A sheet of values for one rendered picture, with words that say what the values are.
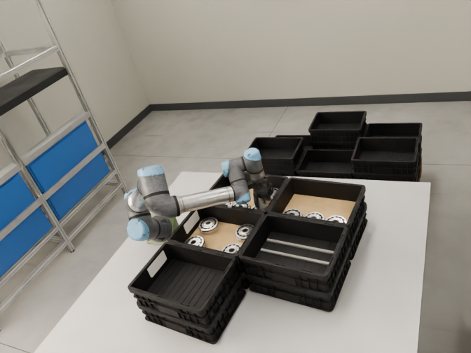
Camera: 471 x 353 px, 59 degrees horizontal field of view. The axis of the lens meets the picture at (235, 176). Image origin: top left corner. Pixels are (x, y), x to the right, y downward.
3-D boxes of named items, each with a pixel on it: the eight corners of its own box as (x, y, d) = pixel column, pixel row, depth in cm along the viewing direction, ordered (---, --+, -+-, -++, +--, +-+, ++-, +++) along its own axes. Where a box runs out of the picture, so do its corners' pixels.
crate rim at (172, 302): (127, 291, 183) (125, 288, 181) (167, 244, 203) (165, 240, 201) (202, 316, 162) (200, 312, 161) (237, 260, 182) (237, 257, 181)
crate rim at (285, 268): (238, 260, 182) (237, 257, 181) (266, 216, 203) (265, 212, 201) (327, 281, 162) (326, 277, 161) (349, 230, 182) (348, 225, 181)
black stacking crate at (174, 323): (144, 321, 194) (134, 304, 187) (179, 273, 214) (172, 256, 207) (216, 347, 173) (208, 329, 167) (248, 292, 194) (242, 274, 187)
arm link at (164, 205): (151, 222, 175) (256, 198, 193) (145, 197, 177) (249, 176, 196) (148, 227, 186) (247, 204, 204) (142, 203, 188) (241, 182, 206)
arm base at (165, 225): (148, 239, 239) (137, 240, 230) (151, 213, 239) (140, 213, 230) (169, 244, 232) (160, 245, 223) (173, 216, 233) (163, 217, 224)
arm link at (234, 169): (226, 182, 195) (248, 176, 196) (219, 160, 198) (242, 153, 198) (227, 185, 203) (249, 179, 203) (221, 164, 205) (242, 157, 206)
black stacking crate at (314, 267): (243, 275, 188) (237, 258, 181) (270, 231, 208) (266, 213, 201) (329, 297, 168) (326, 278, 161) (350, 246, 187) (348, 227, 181)
